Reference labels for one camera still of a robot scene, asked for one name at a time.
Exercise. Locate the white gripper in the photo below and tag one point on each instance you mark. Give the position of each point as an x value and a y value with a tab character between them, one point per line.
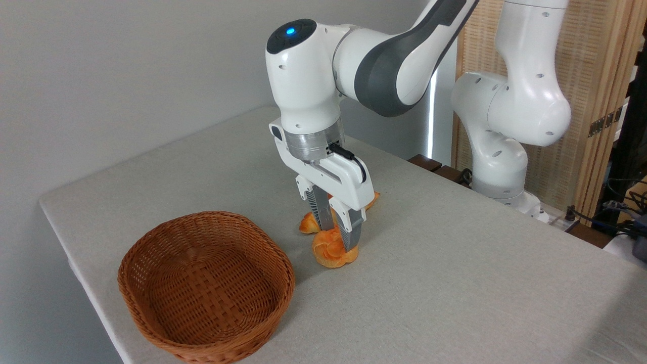
349	184

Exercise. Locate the round knotted bread bun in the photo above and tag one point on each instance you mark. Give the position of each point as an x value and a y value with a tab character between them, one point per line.
328	255

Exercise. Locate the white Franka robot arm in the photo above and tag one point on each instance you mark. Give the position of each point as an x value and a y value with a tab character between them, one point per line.
384	65

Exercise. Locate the long braided bread loaf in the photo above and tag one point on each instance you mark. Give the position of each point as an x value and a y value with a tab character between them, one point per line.
307	224

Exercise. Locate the brown woven wicker basket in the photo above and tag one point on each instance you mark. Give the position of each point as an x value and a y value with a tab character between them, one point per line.
202	288

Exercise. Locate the dark brown wooden block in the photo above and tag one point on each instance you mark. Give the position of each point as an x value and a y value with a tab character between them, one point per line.
451	174
424	162
589	235

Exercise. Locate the grey tablecloth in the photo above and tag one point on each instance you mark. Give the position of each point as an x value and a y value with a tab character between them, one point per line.
455	293

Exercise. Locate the dark metal screen hinge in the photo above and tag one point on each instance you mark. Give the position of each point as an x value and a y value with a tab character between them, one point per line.
604	122

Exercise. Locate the blue grey box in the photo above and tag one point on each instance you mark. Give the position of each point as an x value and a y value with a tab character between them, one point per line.
641	240

